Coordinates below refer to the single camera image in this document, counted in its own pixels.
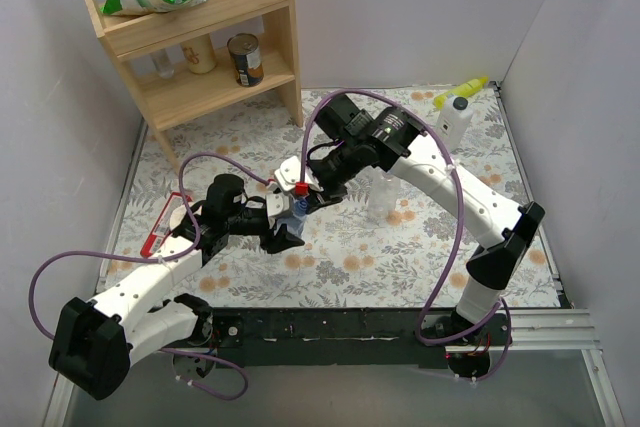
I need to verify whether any small blue-label water bottle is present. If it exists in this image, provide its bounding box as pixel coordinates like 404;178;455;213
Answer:
279;200;307;238

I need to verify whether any clear bottle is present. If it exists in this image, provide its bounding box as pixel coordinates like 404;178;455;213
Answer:
150;49;175;79
367;170;400;220

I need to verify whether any blue bottle cap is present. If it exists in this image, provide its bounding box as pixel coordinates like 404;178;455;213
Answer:
295;199;308;215

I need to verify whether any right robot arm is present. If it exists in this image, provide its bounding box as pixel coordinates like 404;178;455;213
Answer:
300;89;545;345

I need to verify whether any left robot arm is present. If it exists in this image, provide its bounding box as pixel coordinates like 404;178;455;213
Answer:
48;174;308;400

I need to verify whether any white bottle black cap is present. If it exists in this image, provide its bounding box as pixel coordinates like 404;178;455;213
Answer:
435;96;473;151

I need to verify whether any yellow squeeze bottle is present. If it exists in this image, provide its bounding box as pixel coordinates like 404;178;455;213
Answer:
433;76;489;110

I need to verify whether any clear bottle on shelf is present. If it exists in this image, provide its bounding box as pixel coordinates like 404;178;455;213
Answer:
150;49;175;79

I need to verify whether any toilet paper roll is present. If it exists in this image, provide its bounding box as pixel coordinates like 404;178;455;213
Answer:
169;205;186;231

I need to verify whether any red snack box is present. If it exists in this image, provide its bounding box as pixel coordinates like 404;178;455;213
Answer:
140;191;184;258

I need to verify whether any floral table mat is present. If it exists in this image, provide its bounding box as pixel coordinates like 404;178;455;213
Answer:
114;85;560;308

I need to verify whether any tin can with label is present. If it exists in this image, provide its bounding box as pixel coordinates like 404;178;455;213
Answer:
227;33;264;87

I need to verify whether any beige cup on shelf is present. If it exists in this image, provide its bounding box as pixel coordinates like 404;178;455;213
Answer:
180;34;217;74

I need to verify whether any wooden shelf unit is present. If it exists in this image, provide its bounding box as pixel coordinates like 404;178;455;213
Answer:
84;0;304;168

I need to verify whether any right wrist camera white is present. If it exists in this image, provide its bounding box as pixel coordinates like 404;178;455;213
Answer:
274;156;322;196

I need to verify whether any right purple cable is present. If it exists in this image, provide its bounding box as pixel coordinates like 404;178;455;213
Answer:
294;89;514;381

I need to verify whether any purple cable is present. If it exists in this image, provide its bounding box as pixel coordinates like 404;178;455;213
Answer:
27;152;279;401
294;89;514;381

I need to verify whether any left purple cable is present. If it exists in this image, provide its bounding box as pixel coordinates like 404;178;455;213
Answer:
27;152;279;401

